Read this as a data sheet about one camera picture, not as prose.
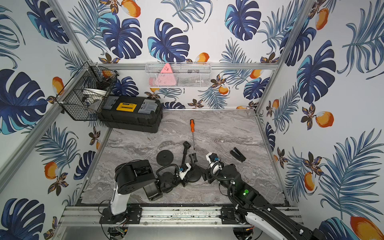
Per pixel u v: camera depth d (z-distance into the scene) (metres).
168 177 0.70
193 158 0.74
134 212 0.75
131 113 0.95
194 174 0.84
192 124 1.10
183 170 0.73
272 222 0.50
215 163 0.61
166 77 0.90
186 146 0.98
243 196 0.56
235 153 0.95
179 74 0.93
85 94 0.80
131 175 0.52
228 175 0.57
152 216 0.76
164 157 0.94
